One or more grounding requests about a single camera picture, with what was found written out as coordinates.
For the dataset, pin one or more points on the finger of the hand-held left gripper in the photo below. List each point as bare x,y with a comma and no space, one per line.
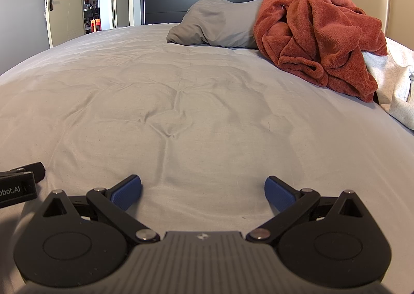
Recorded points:
34,169

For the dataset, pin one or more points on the rust fleece blanket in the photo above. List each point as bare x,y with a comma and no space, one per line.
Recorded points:
317,35

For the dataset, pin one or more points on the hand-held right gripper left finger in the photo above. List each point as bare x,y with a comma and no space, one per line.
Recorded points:
126,192

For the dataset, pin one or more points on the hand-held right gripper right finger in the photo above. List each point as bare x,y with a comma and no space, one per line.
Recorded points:
278,193

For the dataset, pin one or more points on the white sweatshirt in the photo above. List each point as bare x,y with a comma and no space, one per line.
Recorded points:
391,87

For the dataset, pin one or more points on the grey pillow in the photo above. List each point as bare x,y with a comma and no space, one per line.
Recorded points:
220,22

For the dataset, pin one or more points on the orange stool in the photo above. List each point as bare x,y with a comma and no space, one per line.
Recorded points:
96,25

